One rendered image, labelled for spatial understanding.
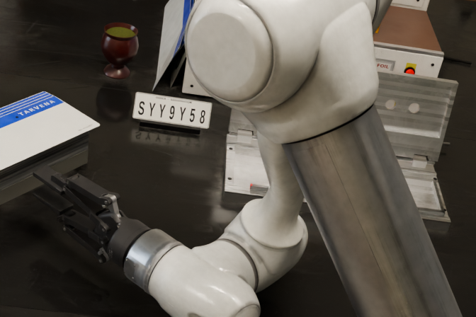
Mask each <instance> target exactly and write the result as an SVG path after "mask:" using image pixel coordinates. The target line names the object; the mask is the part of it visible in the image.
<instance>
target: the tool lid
mask: <svg viewBox="0 0 476 317"><path fill-rule="evenodd" d="M377 72H378V78H379V86H378V95H377V99H376V101H375V102H374V104H375V107H376V109H377V112H378V114H379V116H380V119H381V121H382V124H383V126H384V128H385V131H386V133H387V136H388V138H389V140H390V143H391V145H392V148H393V150H394V153H395V155H396V156H403V157H408V158H414V155H415V154H418V155H423V156H428V159H429V160H430V161H438V158H439V154H440V152H441V147H442V144H443V139H444V136H445V133H446V128H447V126H448V121H449V117H450V115H451V110H452V107H453V102H454V99H455V95H456V91H457V88H458V82H457V81H454V80H448V79H440V78H434V77H430V76H420V75H416V74H406V73H402V72H396V71H388V70H382V69H377ZM388 100H394V101H395V102H396V104H395V106H394V107H393V108H387V107H386V106H385V104H386V102H387V101H388ZM412 103H417V104H419V109H418V110H417V111H415V112H411V111H410V110H409V106H410V105H411V104H412ZM238 129H245V130H251V131H254V135H255V136H257V129H256V128H255V126H254V125H253V124H252V123H251V122H250V121H249V120H248V119H247V118H246V117H245V116H244V115H243V114H242V113H241V112H240V111H238V110H235V109H232V111H231V116H230V121H229V132H235V133H237V130H238Z"/></svg>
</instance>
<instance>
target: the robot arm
mask: <svg viewBox="0 0 476 317"><path fill-rule="evenodd" d="M391 3H392V0H197V1H196V3H195V5H194V7H193V9H192V11H191V14H190V16H189V18H188V21H187V24H186V30H185V36H184V45H185V52H186V58H187V61H188V65H189V67H190V69H191V72H192V74H193V75H194V77H195V79H196V81H197V82H198V83H199V85H200V86H201V87H202V88H203V90H204V91H205V92H207V93H208V94H209V95H210V96H212V97H213V98H214V99H216V100H218V101H219V102H221V103H222V104H224V105H226V106H228V107H230V108H232V109H235V110H238V111H240V112H241V113H242V114H243V115H244V116H245V117H246V118H247V119H248V120H249V121H250V122H251V123H252V124H253V125H254V126H255V128H256V129H257V140H258V145H259V151H260V154H261V158H262V161H263V165H264V168H265V171H266V175H267V178H268V182H269V188H268V191H267V193H266V194H265V196H264V197H263V199H256V200H252V201H250V202H248V203H247V204H246V205H245V206H244V208H243V209H242V211H241V212H240V213H239V214H238V215H237V216H236V217H235V218H234V219H233V221H232V222H231V223H230V224H229V225H228V226H227V227H226V228H225V232H224V233H223V235H221V237H219V238H218V239H217V240H216V241H214V242H212V243H210V244H208V245H205V246H198V247H195V248H193V249H190V248H187V247H185V246H184V245H183V244H182V243H181V242H179V241H177V240H175V239H174V238H172V237H170V236H169V235H168V234H166V233H164V232H163V231H162V230H160V229H151V228H149V227H148V226H146V225H145V224H143V223H142V222H141V221H139V220H136V219H129V218H127V217H126V216H125V215H124V213H123V212H122V211H121V210H119V209H118V204H117V201H118V200H119V199H120V195H119V194H118V193H116V192H109V191H107V190H106V189H104V188H102V187H101V186H99V185H97V184H95V183H94V182H92V181H90V180H89V179H87V178H85V177H84V176H82V175H80V174H78V173H77V174H76V175H73V176H72V177H70V178H67V177H65V176H64V175H62V174H61V173H57V172H56V171H54V170H53V169H51V168H50V167H49V166H43V167H42V168H39V169H37V170H36V171H33V176H34V177H36V178H37V179H38V180H40V181H41V182H43V183H44V184H46V185H44V186H42V187H41V188H38V189H36V190H34V191H32V196H33V197H35V198H37V199H38V200H40V201H41V202H42V203H43V204H45V205H47V206H48V207H49V208H50V209H51V210H52V211H53V212H54V213H56V214H58V215H59V217H57V221H58V222H59V223H61V222H64V226H63V227H62V228H63V230H64V231H65V232H66V233H67V234H69V235H70V236H71V237H72V238H73V239H74V240H76V241H77V242H78V243H80V244H81V245H82V246H83V247H85V249H87V250H88V251H89V252H91V253H92V254H93V255H94V256H95V257H96V259H97V260H98V261H99V262H100V264H104V263H105V262H107V261H109V260H111V261H113V262H114V263H115V264H116V265H118V266H120V267H121V268H122V269H124V273H125V276H126V277H127V278H128V279H130V280H131V281H132V282H134V283H135V284H136V285H137V286H139V287H141V288H142V289H143V290H144V291H145V292H147V293H148V294H150V295H151V296H153V297H154V298H155V299H156V300H157V301H158V303H159V305H160V306H161V307H162V308H163V309H164V310H165V311H166V312H167V313H168V314H169V315H170V316H171V317H259V316H260V313H261V307H260V304H259V300H258V299H257V296H256V293H257V292H260V291H262V290H264V289H265V288H267V287H268V286H270V285H271V284H273V283H274V282H275V281H277V280H278V279H280V278H281V277H282V276H283V275H284V274H286V273H287V272H288V271H289V270H290V269H291V268H293V267H294V266H295V265H296V263H297V262H298V261H299V259H300V258H301V257H302V254H303V253H304V251H305V249H306V246H307V240H308V232H307V227H306V225H305V222H304V221H303V219H302V218H301V216H300V215H299V212H300V208H301V206H302V202H303V199H304V197H305V199H306V202H307V204H308V206H309V208H310V211H311V213H312V216H313V217H314V220H315V222H316V224H317V227H318V229H319V232H320V233H321V235H322V238H323V240H324V243H325V245H326V247H327V250H328V251H329V254H330V256H331V258H332V261H333V263H334V265H335V268H336V270H337V272H338V274H339V276H340V279H341V281H342V283H343V286H344V288H345V290H346V293H347V294H348V297H349V299H350V301H351V304H352V306H353V309H354V311H355V312H356V315H357V317H463V316H462V314H461V312H460V309H459V307H458V304H457V302H456V300H455V297H454V295H453V293H452V290H451V287H450V285H449V283H448V280H447V278H446V275H445V273H444V271H443V268H442V266H441V263H440V261H439V259H438V256H437V254H436V251H435V249H434V246H433V244H432V242H431V239H430V237H429V234H428V232H427V230H426V227H425V225H424V223H423V220H422V218H421V215H420V213H419V210H418V208H417V205H416V203H415V201H414V198H413V196H412V194H411V191H410V189H409V186H408V184H407V181H406V179H405V177H404V174H403V172H402V169H401V167H400V165H399V162H398V160H397V157H396V155H395V153H394V150H393V148H392V145H391V143H390V140H389V138H388V136H387V133H386V131H385V128H384V126H383V124H382V121H381V119H380V116H379V114H378V112H377V109H376V107H375V104H374V102H375V101H376V99H377V95H378V86H379V78H378V72H377V67H376V61H375V50H374V44H373V34H374V33H375V31H376V30H377V29H378V27H379V25H380V23H381V21H382V20H383V18H384V16H385V14H386V12H387V10H388V9H389V7H390V4H391ZM49 187H50V188H49ZM51 188H52V189H51ZM58 193H59V194H58ZM64 193H66V194H67V195H68V196H69V197H70V198H71V199H72V200H74V201H75V202H76V203H77V204H78V205H79V206H80V207H81V208H82V209H83V210H84V211H85V212H86V213H87V214H89V217H87V216H85V215H83V214H81V213H79V212H77V211H75V210H73V208H74V205H73V204H72V203H71V202H70V201H68V200H66V199H65V198H63V196H61V195H63V194H64ZM71 209H72V210H71ZM73 228H76V229H75V230H73Z"/></svg>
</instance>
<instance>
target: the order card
mask: <svg viewBox="0 0 476 317"><path fill-rule="evenodd" d="M211 108H212V103H208V102H203V101H197V100H189V99H183V98H174V97H168V96H160V95H154V94H149V93H140V92H136V95H135V105H134V110H133V116H132V117H133V118H137V119H142V120H151V121H157V122H166V123H171V124H177V125H186V126H192V127H201V128H206V129H207V128H209V122H210V114H211Z"/></svg>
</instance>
